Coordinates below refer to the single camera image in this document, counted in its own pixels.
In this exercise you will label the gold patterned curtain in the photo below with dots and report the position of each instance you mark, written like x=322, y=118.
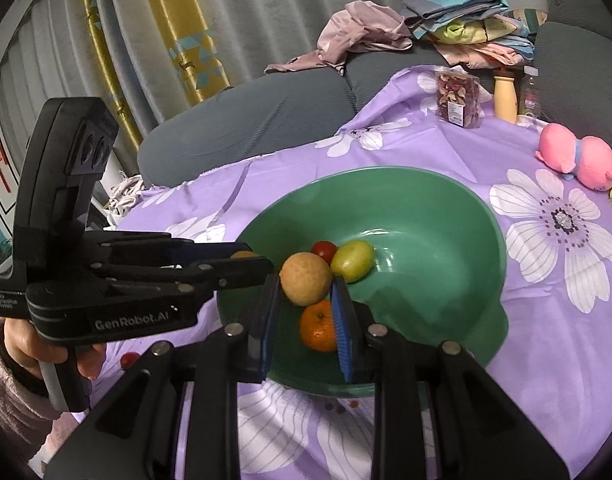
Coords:
x=196, y=45

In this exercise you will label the blue folded sheet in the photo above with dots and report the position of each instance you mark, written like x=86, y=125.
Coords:
x=455, y=7

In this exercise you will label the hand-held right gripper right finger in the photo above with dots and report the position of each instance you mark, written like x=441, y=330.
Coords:
x=342, y=330

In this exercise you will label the pink plush toy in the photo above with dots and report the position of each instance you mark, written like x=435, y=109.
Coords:
x=578, y=156

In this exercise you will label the pink folded cloth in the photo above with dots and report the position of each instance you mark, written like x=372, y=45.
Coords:
x=485, y=55

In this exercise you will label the beige bottle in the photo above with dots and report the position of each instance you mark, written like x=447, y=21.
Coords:
x=505, y=97

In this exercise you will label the clear packet of dried fruit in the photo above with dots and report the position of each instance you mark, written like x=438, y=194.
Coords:
x=458, y=99

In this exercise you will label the orange tangerine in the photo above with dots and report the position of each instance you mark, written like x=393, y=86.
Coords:
x=317, y=327

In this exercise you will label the person's left hand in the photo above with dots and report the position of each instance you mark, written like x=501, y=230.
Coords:
x=21, y=345

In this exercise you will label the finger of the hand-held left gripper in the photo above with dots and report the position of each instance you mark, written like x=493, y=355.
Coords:
x=236, y=272
x=186, y=250

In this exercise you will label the small yellow-orange fruit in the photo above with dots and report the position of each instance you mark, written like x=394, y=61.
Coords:
x=245, y=255

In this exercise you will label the yellow-green oval fruit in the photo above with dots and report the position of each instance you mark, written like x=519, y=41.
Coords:
x=353, y=260

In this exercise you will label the grey fabric sofa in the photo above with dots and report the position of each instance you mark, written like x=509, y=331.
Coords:
x=246, y=120

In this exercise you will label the brown round fruit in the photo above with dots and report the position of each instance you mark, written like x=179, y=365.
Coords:
x=305, y=280

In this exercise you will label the red cherry tomato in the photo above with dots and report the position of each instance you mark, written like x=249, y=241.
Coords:
x=323, y=250
x=131, y=360

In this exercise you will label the person's left forearm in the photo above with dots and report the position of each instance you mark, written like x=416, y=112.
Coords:
x=11, y=405

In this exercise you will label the clear plastic bottle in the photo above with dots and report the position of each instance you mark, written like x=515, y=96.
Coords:
x=529, y=94

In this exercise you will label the purple floral tablecloth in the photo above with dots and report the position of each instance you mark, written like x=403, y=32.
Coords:
x=435, y=150

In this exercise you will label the pink crumpled garment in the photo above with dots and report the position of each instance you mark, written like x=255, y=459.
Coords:
x=361, y=30

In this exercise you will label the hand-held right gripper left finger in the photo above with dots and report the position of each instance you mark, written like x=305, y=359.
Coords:
x=270, y=325

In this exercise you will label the green plastic bowl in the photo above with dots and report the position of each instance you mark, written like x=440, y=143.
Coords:
x=425, y=240

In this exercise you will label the yellow-green folded cloth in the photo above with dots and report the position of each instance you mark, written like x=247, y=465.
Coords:
x=468, y=31

